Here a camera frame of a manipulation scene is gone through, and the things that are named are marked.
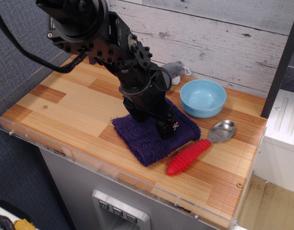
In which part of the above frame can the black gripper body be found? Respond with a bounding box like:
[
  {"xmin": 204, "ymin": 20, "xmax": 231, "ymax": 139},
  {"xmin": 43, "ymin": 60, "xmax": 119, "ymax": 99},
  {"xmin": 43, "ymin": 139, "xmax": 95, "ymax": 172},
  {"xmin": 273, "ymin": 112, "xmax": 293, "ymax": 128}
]
[{"xmin": 119, "ymin": 67, "xmax": 175, "ymax": 120}]

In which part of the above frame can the light blue plastic bowl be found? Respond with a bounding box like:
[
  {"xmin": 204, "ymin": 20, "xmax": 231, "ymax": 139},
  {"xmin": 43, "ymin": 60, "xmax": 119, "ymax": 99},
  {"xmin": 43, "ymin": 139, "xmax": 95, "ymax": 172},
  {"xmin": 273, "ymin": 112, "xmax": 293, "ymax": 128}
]
[{"xmin": 180, "ymin": 80, "xmax": 226, "ymax": 118}]

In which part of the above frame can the clear acrylic table guard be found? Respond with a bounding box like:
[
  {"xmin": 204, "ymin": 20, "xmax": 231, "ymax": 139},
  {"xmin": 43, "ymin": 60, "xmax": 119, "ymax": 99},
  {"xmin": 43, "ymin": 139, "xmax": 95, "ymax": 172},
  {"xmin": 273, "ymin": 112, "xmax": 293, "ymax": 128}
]
[{"xmin": 0, "ymin": 45, "xmax": 266, "ymax": 229}]

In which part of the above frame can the red handled metal spoon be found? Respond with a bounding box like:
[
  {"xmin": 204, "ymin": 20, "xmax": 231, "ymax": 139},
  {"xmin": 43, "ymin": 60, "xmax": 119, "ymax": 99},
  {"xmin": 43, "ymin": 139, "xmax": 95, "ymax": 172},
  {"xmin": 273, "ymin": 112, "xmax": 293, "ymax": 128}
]
[{"xmin": 166, "ymin": 120, "xmax": 236, "ymax": 176}]

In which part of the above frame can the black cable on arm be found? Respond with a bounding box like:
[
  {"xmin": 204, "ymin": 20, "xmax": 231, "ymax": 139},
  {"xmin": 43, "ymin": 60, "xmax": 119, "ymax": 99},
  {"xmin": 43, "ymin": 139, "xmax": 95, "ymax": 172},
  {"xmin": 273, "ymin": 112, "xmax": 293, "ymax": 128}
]
[{"xmin": 0, "ymin": 2, "xmax": 87, "ymax": 74}]

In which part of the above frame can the white toy sink counter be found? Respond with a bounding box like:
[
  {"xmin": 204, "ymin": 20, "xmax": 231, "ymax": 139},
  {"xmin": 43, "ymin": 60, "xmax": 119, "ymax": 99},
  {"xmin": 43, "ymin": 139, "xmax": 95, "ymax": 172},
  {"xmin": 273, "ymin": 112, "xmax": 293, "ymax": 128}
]
[{"xmin": 254, "ymin": 90, "xmax": 294, "ymax": 192}]

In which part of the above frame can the yellow object at corner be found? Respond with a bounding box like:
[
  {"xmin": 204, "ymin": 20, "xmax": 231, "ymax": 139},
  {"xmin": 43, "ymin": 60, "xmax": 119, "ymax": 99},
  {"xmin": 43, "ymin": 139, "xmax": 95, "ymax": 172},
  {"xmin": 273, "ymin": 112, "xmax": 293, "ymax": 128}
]
[{"xmin": 13, "ymin": 219, "xmax": 36, "ymax": 230}]

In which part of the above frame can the black right vertical post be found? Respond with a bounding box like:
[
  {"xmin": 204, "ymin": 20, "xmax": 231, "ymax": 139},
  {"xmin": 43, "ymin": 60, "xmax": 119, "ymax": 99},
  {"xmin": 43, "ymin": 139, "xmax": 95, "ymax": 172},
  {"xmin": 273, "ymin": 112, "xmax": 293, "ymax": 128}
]
[{"xmin": 260, "ymin": 22, "xmax": 294, "ymax": 118}]

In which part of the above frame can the silver dispenser button panel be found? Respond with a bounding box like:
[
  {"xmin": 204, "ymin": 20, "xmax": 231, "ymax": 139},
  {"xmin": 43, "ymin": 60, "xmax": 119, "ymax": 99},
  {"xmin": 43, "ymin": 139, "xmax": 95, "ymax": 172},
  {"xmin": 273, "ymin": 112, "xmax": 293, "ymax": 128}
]
[{"xmin": 92, "ymin": 189, "xmax": 151, "ymax": 230}]

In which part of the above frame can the grey toy cabinet front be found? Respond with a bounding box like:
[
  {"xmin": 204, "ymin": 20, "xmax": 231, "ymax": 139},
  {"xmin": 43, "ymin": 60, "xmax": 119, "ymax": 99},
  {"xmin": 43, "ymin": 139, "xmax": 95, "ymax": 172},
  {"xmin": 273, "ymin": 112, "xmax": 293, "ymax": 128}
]
[{"xmin": 40, "ymin": 149, "xmax": 212, "ymax": 230}]

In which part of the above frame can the purple terry rag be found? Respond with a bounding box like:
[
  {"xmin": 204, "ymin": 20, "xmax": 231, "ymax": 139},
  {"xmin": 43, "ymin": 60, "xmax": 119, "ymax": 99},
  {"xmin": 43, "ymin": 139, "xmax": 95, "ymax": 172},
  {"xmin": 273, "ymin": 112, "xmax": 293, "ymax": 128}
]
[{"xmin": 112, "ymin": 99, "xmax": 201, "ymax": 167}]

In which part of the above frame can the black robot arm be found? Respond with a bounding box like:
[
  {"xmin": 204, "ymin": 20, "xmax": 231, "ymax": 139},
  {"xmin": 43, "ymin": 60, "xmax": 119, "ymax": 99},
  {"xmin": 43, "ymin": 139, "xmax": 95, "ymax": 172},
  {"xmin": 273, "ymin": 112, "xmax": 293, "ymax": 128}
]
[{"xmin": 36, "ymin": 0, "xmax": 178, "ymax": 139}]

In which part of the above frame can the grey plush toy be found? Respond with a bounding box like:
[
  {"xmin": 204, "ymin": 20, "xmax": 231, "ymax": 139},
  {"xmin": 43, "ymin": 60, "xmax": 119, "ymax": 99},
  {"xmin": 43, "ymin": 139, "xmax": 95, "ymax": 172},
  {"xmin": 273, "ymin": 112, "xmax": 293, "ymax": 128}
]
[{"xmin": 161, "ymin": 61, "xmax": 191, "ymax": 86}]

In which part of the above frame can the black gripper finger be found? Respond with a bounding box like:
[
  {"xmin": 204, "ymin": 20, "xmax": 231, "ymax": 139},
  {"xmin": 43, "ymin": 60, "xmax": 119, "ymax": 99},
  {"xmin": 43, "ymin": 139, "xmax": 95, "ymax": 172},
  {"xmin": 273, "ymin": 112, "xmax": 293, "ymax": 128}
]
[
  {"xmin": 123, "ymin": 99, "xmax": 149, "ymax": 121},
  {"xmin": 155, "ymin": 117, "xmax": 179, "ymax": 139}
]

